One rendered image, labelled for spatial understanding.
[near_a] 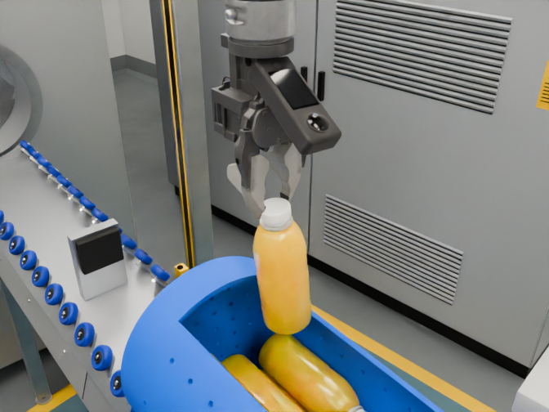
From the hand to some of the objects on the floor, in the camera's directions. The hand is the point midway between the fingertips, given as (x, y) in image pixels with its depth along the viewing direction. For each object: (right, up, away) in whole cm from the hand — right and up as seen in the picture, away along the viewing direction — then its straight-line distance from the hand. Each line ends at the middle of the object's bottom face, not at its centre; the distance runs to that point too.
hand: (274, 206), depth 70 cm
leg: (-86, -72, +143) cm, 182 cm away
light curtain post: (-21, -81, +129) cm, 154 cm away
